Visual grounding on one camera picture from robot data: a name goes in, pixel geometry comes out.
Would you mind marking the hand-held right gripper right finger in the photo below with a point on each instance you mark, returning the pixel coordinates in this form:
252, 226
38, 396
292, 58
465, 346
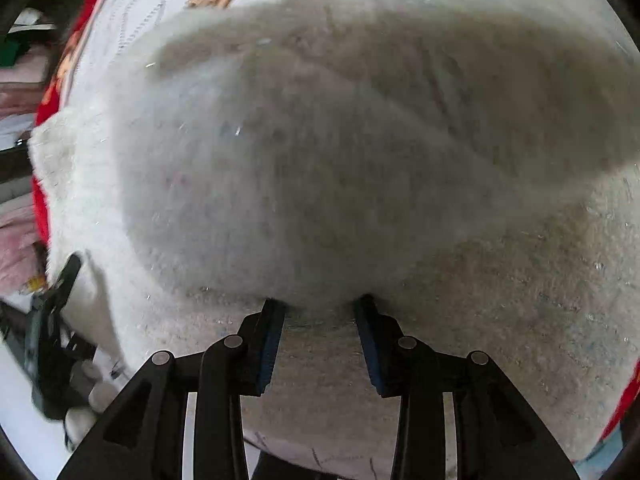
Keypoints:
372, 350

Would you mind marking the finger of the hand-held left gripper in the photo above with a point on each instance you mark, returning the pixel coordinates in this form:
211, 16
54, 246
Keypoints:
67, 277

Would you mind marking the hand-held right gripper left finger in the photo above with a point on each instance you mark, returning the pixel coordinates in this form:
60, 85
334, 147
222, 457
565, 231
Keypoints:
267, 345

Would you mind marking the white fuzzy jacket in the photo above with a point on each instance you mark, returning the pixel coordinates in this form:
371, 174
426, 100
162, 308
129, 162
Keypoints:
325, 160

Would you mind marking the person's left hand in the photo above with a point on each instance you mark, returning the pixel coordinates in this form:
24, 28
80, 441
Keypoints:
97, 385

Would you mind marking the red floral blanket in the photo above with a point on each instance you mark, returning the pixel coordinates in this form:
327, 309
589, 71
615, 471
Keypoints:
41, 200

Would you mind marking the blue duvet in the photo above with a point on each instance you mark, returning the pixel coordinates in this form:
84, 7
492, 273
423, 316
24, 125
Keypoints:
607, 455

